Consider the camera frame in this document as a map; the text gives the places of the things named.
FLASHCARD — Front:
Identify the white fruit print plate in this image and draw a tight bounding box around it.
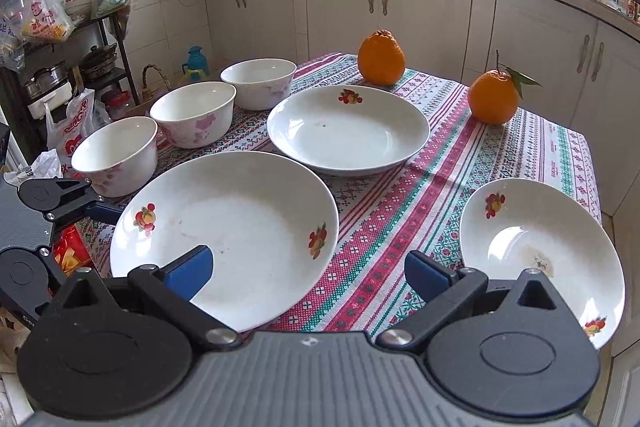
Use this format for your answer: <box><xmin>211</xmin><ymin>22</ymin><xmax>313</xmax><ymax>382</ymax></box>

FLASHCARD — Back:
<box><xmin>459</xmin><ymin>178</ymin><xmax>626</xmax><ymax>350</ymax></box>
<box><xmin>266</xmin><ymin>85</ymin><xmax>431</xmax><ymax>178</ymax></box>
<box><xmin>109</xmin><ymin>151</ymin><xmax>340</xmax><ymax>334</ymax></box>

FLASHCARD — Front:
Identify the red lid jar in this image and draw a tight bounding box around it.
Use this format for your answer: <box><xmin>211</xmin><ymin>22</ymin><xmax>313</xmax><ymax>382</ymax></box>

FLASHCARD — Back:
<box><xmin>102</xmin><ymin>89</ymin><xmax>133</xmax><ymax>120</ymax></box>

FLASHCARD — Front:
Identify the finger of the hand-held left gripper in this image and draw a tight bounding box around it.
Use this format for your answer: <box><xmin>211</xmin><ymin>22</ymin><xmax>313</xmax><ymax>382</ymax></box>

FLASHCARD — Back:
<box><xmin>47</xmin><ymin>177</ymin><xmax>124</xmax><ymax>234</ymax></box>
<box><xmin>37</xmin><ymin>247</ymin><xmax>69</xmax><ymax>296</ymax></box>

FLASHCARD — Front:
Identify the black metal shelf rack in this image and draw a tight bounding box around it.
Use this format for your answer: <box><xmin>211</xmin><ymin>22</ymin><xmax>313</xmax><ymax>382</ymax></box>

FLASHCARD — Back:
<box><xmin>0</xmin><ymin>0</ymin><xmax>142</xmax><ymax>148</ymax></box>

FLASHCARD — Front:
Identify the yellow printed plastic bag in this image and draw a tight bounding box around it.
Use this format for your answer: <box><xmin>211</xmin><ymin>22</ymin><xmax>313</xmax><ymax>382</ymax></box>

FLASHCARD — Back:
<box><xmin>2</xmin><ymin>0</ymin><xmax>76</xmax><ymax>45</ymax></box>

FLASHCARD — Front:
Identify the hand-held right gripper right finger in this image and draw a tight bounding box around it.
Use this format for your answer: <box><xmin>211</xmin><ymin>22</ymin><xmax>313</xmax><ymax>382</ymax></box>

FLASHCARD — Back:
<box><xmin>375</xmin><ymin>249</ymin><xmax>573</xmax><ymax>353</ymax></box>

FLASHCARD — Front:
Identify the red green patterned tablecloth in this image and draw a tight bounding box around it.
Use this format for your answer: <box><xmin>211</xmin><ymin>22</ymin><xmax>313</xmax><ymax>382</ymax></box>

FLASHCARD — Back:
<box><xmin>75</xmin><ymin>52</ymin><xmax>603</xmax><ymax>334</ymax></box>

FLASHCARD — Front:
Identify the dark cooking pot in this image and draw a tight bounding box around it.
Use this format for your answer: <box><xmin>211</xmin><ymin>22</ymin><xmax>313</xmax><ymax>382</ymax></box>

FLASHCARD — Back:
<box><xmin>80</xmin><ymin>44</ymin><xmax>118</xmax><ymax>80</ymax></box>

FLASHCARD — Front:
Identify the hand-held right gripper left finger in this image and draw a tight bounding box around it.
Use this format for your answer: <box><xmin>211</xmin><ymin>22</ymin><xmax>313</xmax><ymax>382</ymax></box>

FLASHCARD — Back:
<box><xmin>47</xmin><ymin>244</ymin><xmax>243</xmax><ymax>351</ymax></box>

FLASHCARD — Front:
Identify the orange with leaf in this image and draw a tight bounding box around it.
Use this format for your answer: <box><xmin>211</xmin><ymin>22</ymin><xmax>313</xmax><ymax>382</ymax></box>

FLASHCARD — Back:
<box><xmin>467</xmin><ymin>49</ymin><xmax>543</xmax><ymax>126</ymax></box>

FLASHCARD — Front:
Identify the red white plastic bag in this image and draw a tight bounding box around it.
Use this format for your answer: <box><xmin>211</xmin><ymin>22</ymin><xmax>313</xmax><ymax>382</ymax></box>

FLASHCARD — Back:
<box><xmin>45</xmin><ymin>89</ymin><xmax>108</xmax><ymax>178</ymax></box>

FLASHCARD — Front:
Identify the white pink floral bowl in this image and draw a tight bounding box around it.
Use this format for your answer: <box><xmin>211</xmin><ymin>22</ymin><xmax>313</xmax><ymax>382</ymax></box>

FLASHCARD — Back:
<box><xmin>149</xmin><ymin>81</ymin><xmax>237</xmax><ymax>150</ymax></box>
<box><xmin>220</xmin><ymin>59</ymin><xmax>298</xmax><ymax>110</ymax></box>
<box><xmin>71</xmin><ymin>116</ymin><xmax>159</xmax><ymax>198</ymax></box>

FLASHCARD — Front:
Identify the teal thermos jug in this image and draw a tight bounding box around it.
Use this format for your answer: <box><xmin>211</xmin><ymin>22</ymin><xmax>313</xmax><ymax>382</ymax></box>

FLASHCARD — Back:
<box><xmin>181</xmin><ymin>46</ymin><xmax>211</xmax><ymax>82</ymax></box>

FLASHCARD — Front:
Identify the red yellow snack packet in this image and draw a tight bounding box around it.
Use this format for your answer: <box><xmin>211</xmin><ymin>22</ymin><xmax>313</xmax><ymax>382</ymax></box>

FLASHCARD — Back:
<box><xmin>52</xmin><ymin>224</ymin><xmax>93</xmax><ymax>278</ymax></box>

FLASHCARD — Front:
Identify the white electric steamer pot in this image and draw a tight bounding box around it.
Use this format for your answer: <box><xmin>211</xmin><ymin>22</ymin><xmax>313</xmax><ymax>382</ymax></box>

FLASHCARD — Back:
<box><xmin>25</xmin><ymin>62</ymin><xmax>76</xmax><ymax>118</ymax></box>

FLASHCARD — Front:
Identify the open brown cardboard box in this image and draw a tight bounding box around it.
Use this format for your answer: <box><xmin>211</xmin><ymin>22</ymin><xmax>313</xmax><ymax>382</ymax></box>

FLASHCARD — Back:
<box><xmin>125</xmin><ymin>96</ymin><xmax>166</xmax><ymax>118</ymax></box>

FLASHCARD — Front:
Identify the wicker basket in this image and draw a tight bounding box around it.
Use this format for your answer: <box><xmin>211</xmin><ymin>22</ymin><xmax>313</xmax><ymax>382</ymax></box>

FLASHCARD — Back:
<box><xmin>140</xmin><ymin>64</ymin><xmax>171</xmax><ymax>104</ymax></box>

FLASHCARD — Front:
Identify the bumpy orange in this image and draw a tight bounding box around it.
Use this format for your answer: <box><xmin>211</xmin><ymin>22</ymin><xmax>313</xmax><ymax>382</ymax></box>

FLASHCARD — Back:
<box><xmin>357</xmin><ymin>29</ymin><xmax>406</xmax><ymax>86</ymax></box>

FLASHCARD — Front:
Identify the clear plastic bag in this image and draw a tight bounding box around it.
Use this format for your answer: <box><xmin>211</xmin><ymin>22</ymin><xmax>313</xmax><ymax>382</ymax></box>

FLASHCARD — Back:
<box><xmin>0</xmin><ymin>22</ymin><xmax>26</xmax><ymax>72</ymax></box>

